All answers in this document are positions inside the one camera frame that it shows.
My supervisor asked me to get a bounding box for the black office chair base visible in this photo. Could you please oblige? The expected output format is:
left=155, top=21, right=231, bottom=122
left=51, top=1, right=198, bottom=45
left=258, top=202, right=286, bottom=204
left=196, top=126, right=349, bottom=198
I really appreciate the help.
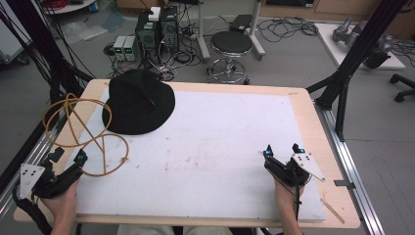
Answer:
left=389, top=72, right=415, bottom=104

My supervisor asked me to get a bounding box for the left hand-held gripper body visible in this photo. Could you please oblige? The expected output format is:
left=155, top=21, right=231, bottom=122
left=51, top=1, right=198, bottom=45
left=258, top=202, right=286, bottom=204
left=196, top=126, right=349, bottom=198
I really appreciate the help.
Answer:
left=19, top=159, right=84, bottom=201

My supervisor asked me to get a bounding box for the black metal stand frame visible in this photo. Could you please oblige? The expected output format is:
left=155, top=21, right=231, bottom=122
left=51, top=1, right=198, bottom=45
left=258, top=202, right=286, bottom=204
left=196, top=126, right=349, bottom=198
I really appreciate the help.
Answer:
left=305, top=0, right=409, bottom=143

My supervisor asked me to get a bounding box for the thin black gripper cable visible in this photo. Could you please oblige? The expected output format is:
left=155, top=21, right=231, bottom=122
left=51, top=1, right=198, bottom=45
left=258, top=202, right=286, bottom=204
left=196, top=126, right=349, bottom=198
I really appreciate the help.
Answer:
left=293, top=180, right=302, bottom=223

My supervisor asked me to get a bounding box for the white board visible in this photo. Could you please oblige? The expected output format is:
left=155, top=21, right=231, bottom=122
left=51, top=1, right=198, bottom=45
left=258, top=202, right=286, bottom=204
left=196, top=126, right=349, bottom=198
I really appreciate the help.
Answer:
left=313, top=22, right=406, bottom=71

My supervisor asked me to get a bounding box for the tangle of black floor cables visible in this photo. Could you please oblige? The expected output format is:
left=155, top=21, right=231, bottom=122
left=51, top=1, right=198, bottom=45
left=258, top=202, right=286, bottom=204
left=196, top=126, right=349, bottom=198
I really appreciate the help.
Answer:
left=256, top=15, right=320, bottom=44

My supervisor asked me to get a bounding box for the black sleeved gripper cable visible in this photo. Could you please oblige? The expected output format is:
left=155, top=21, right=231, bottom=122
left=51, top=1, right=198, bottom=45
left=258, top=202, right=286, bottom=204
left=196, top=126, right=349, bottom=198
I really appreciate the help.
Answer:
left=12, top=179, right=54, bottom=235

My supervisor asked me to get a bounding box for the small grey power supply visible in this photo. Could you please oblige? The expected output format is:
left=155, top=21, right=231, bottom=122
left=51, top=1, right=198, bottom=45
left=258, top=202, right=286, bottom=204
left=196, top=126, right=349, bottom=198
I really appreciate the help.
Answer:
left=113, top=35, right=128, bottom=62
left=123, top=35, right=140, bottom=63

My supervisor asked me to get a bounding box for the clear plastic sheet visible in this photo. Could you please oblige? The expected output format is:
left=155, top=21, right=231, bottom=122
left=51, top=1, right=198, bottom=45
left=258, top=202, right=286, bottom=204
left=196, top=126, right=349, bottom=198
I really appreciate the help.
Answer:
left=61, top=20, right=110, bottom=44

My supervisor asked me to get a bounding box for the white round table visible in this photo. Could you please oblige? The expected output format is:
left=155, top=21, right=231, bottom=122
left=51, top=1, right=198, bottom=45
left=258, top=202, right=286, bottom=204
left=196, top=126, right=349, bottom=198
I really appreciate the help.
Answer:
left=41, top=0, right=98, bottom=16

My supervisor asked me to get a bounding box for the wooden table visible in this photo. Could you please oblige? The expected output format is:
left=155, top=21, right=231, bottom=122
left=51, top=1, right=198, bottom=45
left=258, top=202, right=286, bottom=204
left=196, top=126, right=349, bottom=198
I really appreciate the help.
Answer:
left=13, top=77, right=362, bottom=230

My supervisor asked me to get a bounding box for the black flat box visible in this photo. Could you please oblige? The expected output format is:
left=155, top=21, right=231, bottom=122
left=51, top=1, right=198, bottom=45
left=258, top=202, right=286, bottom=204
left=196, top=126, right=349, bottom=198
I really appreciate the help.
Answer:
left=228, top=14, right=254, bottom=34

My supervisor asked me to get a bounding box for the orange rubber cord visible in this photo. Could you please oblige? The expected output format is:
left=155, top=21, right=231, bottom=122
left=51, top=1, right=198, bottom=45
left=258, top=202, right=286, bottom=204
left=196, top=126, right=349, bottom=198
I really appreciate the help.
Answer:
left=41, top=92, right=130, bottom=178

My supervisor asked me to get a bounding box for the white box device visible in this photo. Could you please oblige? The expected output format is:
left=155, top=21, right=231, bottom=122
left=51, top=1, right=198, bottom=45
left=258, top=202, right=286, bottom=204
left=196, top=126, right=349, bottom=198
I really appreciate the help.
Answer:
left=148, top=6, right=162, bottom=23

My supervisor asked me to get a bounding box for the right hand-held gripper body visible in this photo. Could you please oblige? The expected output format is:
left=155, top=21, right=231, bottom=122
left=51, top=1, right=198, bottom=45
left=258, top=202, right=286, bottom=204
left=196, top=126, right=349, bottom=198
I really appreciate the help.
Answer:
left=263, top=153, right=327, bottom=188

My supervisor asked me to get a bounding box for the person's left hand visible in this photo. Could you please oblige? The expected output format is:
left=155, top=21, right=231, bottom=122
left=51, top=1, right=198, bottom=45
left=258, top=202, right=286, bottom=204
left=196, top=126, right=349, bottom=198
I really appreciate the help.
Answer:
left=41, top=178, right=80, bottom=219

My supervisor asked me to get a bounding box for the person's right hand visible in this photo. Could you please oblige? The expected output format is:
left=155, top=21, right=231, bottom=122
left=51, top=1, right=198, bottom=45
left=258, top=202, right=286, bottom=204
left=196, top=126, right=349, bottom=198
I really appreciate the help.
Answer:
left=273, top=177, right=306, bottom=212

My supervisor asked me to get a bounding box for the white table leg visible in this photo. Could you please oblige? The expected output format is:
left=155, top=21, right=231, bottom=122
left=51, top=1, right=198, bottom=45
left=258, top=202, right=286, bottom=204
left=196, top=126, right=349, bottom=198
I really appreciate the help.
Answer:
left=196, top=0, right=212, bottom=64
left=247, top=0, right=266, bottom=62

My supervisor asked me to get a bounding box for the thin wooden stick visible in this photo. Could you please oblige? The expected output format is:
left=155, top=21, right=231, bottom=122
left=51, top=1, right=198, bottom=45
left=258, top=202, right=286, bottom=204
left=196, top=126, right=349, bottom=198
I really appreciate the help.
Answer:
left=320, top=198, right=346, bottom=225

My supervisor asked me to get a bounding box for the aluminium rail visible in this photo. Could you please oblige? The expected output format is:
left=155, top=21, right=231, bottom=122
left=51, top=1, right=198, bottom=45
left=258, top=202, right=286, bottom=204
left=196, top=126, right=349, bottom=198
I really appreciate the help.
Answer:
left=0, top=107, right=68, bottom=220
left=313, top=100, right=387, bottom=235

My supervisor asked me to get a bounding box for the black bucket hat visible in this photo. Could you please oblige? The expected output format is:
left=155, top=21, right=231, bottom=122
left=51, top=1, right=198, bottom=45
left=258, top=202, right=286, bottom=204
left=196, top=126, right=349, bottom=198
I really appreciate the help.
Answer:
left=101, top=69, right=176, bottom=136

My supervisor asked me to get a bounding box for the black computer tower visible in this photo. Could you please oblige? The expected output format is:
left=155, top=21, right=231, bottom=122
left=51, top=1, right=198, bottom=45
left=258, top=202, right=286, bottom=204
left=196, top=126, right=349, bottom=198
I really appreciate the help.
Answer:
left=134, top=11, right=162, bottom=66
left=159, top=5, right=181, bottom=56

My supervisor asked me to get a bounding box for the black round stool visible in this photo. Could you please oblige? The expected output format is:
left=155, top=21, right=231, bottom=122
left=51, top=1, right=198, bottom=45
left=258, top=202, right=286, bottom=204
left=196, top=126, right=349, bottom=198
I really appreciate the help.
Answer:
left=206, top=30, right=254, bottom=84

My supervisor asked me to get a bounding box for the white foam mat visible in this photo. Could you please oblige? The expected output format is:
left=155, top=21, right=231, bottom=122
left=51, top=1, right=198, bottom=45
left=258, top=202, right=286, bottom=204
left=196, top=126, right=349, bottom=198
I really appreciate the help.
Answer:
left=64, top=89, right=328, bottom=223

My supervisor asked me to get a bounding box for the black stand frame with cables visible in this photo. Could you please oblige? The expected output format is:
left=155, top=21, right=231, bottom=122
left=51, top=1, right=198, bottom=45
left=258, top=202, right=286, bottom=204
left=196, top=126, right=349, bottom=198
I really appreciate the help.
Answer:
left=0, top=0, right=96, bottom=106

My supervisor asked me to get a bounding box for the grey metal bracket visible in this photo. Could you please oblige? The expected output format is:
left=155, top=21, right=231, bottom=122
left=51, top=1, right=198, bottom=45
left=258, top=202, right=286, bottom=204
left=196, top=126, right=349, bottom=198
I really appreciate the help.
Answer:
left=333, top=179, right=357, bottom=191

